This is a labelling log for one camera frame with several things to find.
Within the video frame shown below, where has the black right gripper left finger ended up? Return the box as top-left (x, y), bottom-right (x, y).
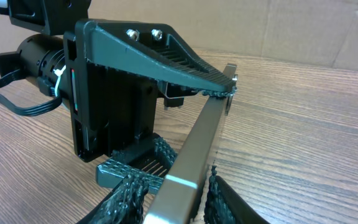
top-left (77, 175), bottom-right (149, 224)

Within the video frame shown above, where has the Galaxy smartphone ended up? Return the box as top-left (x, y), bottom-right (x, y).
top-left (142, 63), bottom-right (238, 224)

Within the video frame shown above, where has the brown cardboard backdrop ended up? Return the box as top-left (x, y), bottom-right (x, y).
top-left (0, 0), bottom-right (358, 91)

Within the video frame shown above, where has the black flat ribbon cable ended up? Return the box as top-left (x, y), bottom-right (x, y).
top-left (0, 68), bottom-right (63, 117)

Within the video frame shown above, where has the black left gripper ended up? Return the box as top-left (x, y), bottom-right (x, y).
top-left (62, 19), bottom-right (237, 195)

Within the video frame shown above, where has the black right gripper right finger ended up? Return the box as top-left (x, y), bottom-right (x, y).
top-left (204, 166), bottom-right (269, 224)

